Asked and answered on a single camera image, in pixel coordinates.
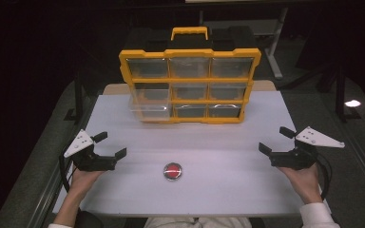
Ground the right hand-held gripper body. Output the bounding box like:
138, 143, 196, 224
269, 125, 346, 171

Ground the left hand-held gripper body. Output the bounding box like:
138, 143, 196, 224
63, 128, 118, 173

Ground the person's left hand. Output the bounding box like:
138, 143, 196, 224
68, 168, 106, 198

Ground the person's right hand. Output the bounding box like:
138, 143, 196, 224
278, 163, 323, 204

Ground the dark metal stand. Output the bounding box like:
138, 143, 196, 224
64, 74, 87, 122
333, 61, 362, 124

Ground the round red tin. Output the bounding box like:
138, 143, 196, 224
163, 161, 183, 182

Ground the clear plastic drawer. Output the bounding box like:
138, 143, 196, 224
128, 87, 173, 122

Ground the white table cover sheet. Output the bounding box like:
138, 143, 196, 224
51, 89, 333, 219

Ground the yellow black drawer organizer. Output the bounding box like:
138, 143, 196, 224
118, 26, 262, 124

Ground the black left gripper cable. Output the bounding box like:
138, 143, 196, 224
58, 154, 78, 193

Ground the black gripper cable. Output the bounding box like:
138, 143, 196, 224
316, 154, 334, 200
58, 154, 78, 193

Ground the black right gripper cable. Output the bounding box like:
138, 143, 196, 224
316, 154, 334, 200

